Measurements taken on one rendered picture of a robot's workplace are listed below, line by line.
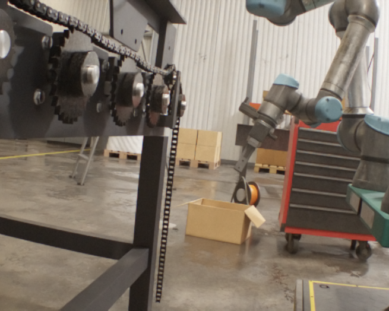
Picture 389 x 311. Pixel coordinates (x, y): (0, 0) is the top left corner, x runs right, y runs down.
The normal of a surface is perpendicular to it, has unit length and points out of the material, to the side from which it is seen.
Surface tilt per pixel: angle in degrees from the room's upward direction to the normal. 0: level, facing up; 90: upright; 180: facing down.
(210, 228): 90
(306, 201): 90
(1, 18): 90
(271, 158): 90
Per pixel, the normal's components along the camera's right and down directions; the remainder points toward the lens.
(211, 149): -0.15, 0.06
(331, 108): 0.19, 0.10
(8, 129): 0.98, 0.12
